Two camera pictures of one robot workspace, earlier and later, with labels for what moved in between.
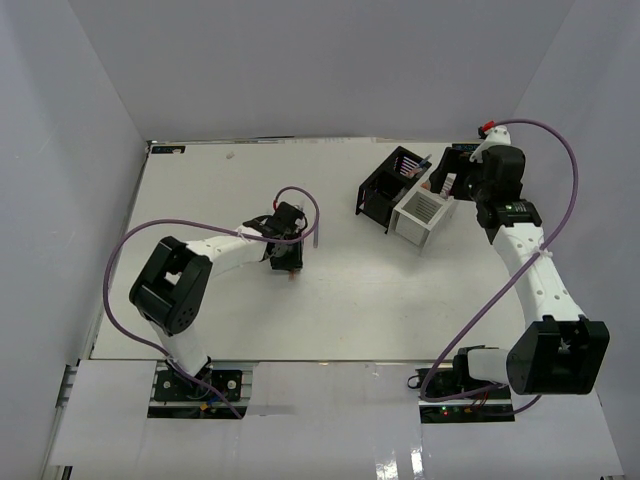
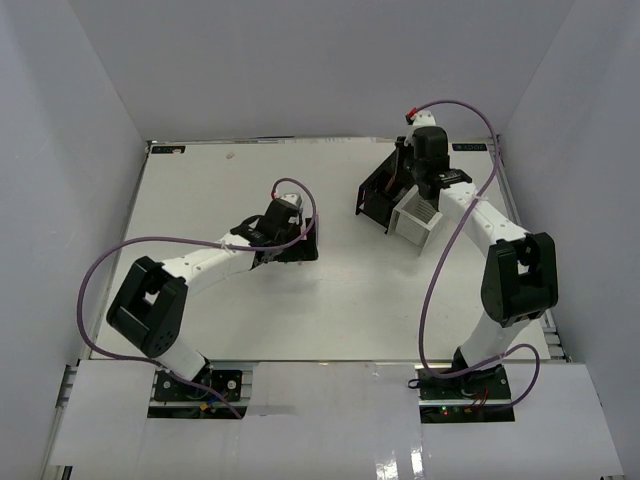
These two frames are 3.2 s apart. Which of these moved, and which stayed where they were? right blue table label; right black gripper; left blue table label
Moved: right black gripper
Stayed: right blue table label; left blue table label
